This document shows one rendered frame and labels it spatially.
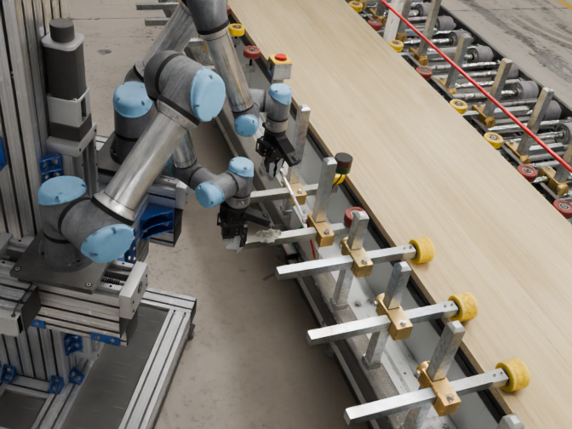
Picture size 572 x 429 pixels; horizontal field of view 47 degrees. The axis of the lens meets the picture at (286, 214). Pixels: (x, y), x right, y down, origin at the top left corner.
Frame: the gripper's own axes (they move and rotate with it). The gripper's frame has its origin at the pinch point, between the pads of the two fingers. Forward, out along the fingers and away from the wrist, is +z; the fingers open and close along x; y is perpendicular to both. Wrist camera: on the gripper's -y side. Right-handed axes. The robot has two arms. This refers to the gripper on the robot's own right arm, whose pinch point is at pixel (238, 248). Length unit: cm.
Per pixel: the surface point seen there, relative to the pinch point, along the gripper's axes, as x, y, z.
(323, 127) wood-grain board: -55, -53, -7
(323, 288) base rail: 12.7, -27.8, 12.5
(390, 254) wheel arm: 26.2, -40.1, -13.5
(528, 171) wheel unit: -10, -124, -8
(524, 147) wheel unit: -29, -137, -5
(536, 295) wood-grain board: 49, -83, -8
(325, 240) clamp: 5.0, -29.0, -2.5
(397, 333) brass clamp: 55, -27, -13
